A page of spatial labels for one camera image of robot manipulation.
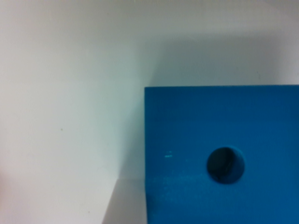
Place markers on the blue square block with hole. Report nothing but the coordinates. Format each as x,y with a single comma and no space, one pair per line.
222,155

